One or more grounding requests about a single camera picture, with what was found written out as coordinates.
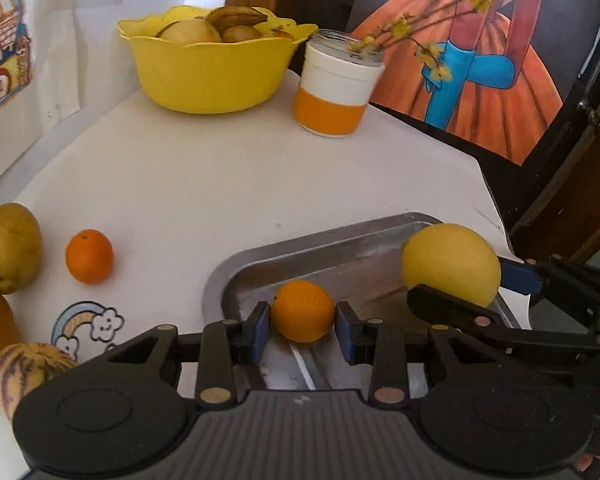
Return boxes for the large yellow lemon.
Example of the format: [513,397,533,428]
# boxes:
[401,223,502,308]

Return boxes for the yellow flower twig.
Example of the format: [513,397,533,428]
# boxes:
[347,0,495,84]

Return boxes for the fruits inside yellow bowl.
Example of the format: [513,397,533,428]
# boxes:
[157,6,268,46]

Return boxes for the orange white jar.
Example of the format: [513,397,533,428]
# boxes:
[294,28,385,138]

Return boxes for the girl orange dress poster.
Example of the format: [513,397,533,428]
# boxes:
[349,0,566,166]

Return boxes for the silver metal tray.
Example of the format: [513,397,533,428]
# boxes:
[201,212,437,393]

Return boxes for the small orange mandarin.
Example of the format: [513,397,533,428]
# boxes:
[271,280,336,344]
[65,230,114,285]

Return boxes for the yellow pear front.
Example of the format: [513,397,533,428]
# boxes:
[0,203,43,295]

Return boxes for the yellow plastic bowl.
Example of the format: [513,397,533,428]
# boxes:
[118,6,317,115]

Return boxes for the person right hand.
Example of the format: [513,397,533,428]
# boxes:
[574,450,600,474]

